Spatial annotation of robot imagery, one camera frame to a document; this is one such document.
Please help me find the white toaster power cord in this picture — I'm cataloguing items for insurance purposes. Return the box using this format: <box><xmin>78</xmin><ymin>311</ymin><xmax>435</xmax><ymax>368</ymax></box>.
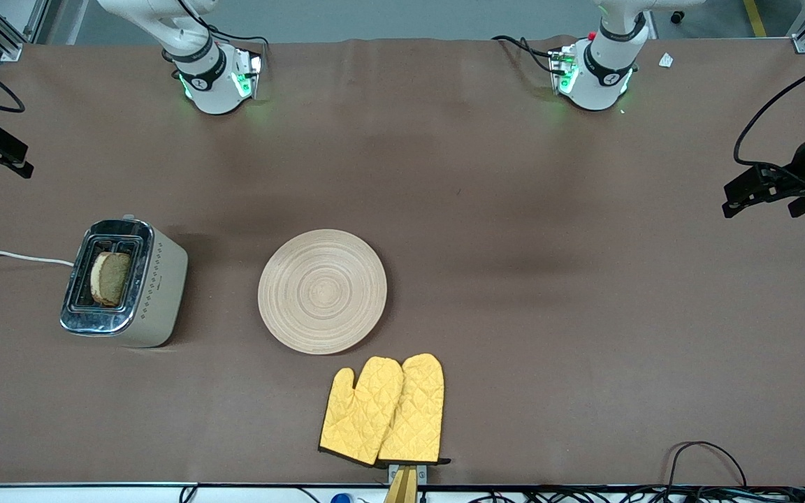
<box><xmin>0</xmin><ymin>250</ymin><xmax>75</xmax><ymax>268</ymax></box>

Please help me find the black right base cable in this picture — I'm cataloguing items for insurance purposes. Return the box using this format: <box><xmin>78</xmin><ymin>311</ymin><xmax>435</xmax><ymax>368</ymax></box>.
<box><xmin>177</xmin><ymin>0</ymin><xmax>270</xmax><ymax>55</ymax></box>

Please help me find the wooden clamp with grey bracket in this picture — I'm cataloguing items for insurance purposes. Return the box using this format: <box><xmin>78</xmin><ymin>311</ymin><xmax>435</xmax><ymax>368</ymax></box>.
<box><xmin>383</xmin><ymin>464</ymin><xmax>428</xmax><ymax>503</ymax></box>

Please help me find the black cable bundle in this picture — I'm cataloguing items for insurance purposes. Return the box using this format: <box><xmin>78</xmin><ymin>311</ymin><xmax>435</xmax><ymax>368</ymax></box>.
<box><xmin>472</xmin><ymin>486</ymin><xmax>805</xmax><ymax>503</ymax></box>

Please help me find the brown toast slice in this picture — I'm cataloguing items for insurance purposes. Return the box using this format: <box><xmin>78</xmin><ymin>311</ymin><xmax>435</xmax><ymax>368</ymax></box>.
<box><xmin>89</xmin><ymin>251</ymin><xmax>133</xmax><ymax>308</ymax></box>

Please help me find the yellow quilted oven mitt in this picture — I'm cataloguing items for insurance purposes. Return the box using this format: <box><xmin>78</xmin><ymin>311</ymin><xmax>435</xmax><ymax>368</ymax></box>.
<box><xmin>377</xmin><ymin>353</ymin><xmax>452</xmax><ymax>466</ymax></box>
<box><xmin>319</xmin><ymin>357</ymin><xmax>405</xmax><ymax>467</ymax></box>

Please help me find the black base cable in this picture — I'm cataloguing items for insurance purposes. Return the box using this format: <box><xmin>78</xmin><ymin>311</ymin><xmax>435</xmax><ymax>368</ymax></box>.
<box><xmin>491</xmin><ymin>35</ymin><xmax>567</xmax><ymax>76</ymax></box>
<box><xmin>177</xmin><ymin>0</ymin><xmax>270</xmax><ymax>55</ymax></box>

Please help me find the beige and chrome toaster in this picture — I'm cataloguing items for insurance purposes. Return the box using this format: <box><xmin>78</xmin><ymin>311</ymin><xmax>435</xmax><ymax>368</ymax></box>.
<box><xmin>59</xmin><ymin>214</ymin><xmax>189</xmax><ymax>349</ymax></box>

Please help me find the black left base cable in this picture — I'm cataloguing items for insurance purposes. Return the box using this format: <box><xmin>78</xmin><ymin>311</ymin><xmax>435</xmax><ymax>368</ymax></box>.
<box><xmin>491</xmin><ymin>35</ymin><xmax>567</xmax><ymax>76</ymax></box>

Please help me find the round wooden plate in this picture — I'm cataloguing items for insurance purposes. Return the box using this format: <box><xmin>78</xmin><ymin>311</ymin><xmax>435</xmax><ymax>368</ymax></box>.
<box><xmin>258</xmin><ymin>229</ymin><xmax>388</xmax><ymax>355</ymax></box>

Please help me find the black looped cable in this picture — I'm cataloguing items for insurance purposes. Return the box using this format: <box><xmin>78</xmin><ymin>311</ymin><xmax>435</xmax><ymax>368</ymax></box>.
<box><xmin>667</xmin><ymin>441</ymin><xmax>749</xmax><ymax>490</ymax></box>

